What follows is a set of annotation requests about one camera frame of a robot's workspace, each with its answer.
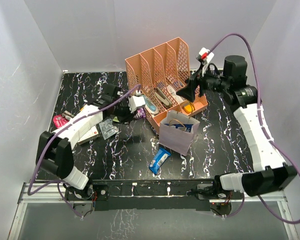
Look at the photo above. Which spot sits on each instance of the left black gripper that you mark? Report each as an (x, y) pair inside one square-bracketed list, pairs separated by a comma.
[(129, 116)]

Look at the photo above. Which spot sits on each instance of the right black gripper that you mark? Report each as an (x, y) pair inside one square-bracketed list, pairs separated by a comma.
[(188, 92)]

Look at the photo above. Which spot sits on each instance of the purple M&M's packet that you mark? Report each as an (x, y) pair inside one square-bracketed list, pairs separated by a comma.
[(141, 114)]

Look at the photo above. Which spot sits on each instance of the blue Burts chips bag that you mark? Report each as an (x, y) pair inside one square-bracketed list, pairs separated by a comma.
[(182, 127)]

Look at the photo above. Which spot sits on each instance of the lilac paper bag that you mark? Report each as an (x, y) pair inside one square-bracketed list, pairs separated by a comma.
[(175, 139)]

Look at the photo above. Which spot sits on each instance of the blue Oreo cookie pack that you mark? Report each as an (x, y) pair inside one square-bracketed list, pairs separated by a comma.
[(160, 157)]

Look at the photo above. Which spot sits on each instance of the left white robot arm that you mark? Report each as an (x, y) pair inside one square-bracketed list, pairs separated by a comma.
[(55, 149)]

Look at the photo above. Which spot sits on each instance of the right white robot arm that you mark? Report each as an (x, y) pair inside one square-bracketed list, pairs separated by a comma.
[(271, 172)]

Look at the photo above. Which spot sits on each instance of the green sour candy bag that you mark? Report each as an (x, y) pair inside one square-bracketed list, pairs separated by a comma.
[(115, 119)]

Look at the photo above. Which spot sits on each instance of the white paper staples box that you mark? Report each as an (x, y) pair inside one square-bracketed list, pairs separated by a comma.
[(172, 91)]

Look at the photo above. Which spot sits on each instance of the silver foil snack packet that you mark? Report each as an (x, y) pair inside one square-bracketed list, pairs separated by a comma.
[(108, 129)]

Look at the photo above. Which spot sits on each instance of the grey stapler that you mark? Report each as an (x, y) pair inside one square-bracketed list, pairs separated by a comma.
[(165, 101)]

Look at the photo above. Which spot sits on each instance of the blue correction tape blister pack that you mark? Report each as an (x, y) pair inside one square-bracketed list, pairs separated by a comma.
[(149, 105)]

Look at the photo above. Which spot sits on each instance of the pink plastic desk organizer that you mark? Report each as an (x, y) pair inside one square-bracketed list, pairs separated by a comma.
[(160, 66)]

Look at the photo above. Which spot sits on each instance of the white rectangular snack box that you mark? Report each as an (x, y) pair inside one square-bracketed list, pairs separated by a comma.
[(92, 134)]

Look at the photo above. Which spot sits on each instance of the pink candy packet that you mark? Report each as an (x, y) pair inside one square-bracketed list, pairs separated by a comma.
[(59, 121)]

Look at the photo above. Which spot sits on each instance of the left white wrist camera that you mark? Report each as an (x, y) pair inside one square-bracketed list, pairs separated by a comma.
[(136, 102)]

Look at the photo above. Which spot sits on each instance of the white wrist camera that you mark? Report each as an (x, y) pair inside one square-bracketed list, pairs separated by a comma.
[(136, 102), (205, 57)]

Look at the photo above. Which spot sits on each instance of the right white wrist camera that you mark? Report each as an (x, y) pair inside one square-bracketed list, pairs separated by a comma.
[(205, 57)]

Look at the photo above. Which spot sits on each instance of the black front mounting rail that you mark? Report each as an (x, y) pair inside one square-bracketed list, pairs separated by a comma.
[(158, 194)]

